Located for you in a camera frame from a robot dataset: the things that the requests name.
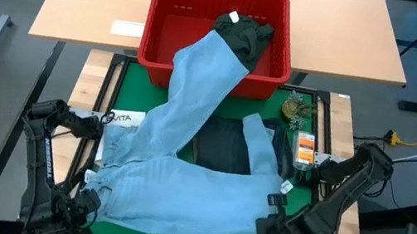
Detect dark blue jeans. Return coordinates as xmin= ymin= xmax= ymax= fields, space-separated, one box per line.
xmin=187 ymin=105 xmax=303 ymax=185

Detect light blue jeans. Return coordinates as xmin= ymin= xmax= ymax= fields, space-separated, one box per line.
xmin=76 ymin=12 xmax=317 ymax=234

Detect red plastic laundry bin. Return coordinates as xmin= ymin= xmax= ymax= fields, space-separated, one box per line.
xmin=133 ymin=0 xmax=304 ymax=108

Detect clear package with orange label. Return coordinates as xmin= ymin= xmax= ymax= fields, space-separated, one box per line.
xmin=288 ymin=129 xmax=320 ymax=173

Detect succulent plant in black pot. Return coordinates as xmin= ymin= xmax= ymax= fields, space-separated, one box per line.
xmin=276 ymin=89 xmax=318 ymax=135

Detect white cloth tote bag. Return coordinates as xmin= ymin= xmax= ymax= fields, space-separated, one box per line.
xmin=94 ymin=105 xmax=148 ymax=170

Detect green table mat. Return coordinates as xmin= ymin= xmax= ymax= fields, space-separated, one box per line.
xmin=70 ymin=56 xmax=341 ymax=234

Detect dark green garment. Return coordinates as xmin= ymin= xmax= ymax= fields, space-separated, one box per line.
xmin=206 ymin=7 xmax=278 ymax=76

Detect white label strip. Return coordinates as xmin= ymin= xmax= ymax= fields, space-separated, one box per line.
xmin=109 ymin=18 xmax=146 ymax=41

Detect yellow power cable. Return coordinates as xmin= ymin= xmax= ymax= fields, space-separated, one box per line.
xmin=383 ymin=129 xmax=417 ymax=151

